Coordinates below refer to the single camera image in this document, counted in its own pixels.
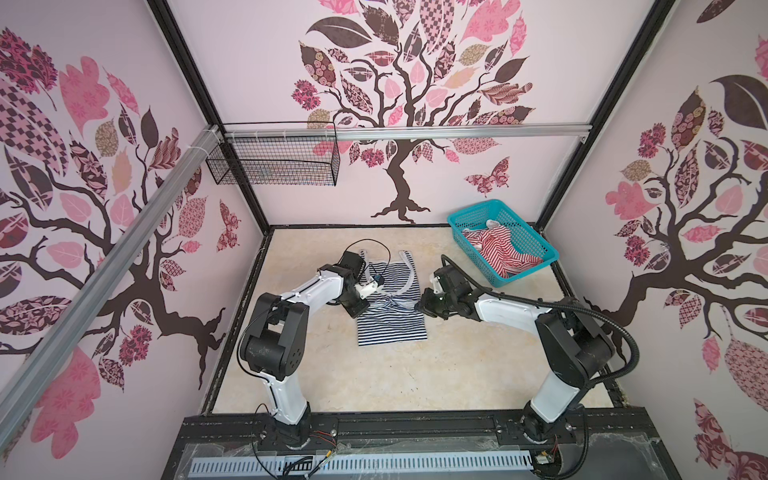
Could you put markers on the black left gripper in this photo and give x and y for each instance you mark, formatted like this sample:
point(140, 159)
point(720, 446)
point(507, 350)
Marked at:
point(363, 304)

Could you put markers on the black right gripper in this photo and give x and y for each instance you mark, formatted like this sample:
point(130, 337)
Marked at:
point(425, 303)

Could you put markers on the blue white striped tank top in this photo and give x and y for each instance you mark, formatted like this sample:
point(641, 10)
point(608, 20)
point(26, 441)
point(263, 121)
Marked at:
point(391, 316)

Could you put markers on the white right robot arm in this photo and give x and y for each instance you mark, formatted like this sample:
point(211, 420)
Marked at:
point(575, 346)

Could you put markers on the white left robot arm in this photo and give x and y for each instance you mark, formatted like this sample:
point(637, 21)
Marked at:
point(273, 343)

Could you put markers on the red white striped tank top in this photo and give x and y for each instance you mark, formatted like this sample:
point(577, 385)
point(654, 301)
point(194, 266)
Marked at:
point(494, 244)

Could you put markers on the teal plastic basket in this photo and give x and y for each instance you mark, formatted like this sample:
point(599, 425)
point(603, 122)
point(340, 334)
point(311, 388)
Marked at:
point(523, 237)

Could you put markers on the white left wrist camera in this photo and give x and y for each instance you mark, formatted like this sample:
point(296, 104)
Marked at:
point(371, 287)

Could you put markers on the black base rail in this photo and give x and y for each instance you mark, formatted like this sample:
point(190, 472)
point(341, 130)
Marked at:
point(507, 427)

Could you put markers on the black wire mesh basket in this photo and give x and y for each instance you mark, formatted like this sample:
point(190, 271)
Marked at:
point(285, 153)

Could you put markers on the white slotted cable duct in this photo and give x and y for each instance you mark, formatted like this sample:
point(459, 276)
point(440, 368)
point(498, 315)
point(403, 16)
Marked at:
point(320, 466)

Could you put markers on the aluminium rail back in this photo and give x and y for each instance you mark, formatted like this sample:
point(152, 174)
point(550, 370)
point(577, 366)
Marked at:
point(420, 132)

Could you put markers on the aluminium rail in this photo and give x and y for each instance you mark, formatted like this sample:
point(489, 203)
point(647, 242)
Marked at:
point(420, 132)
point(35, 375)

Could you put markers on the black corner frame post left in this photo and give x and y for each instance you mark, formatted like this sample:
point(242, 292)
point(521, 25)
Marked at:
point(164, 17)

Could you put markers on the black corner frame post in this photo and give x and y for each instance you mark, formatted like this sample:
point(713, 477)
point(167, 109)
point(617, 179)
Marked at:
point(637, 52)
point(164, 17)

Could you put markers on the aluminium rail left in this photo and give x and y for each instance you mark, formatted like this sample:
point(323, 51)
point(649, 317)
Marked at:
point(35, 375)

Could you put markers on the black corner frame post right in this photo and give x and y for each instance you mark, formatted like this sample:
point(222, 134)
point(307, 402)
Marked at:
point(637, 52)

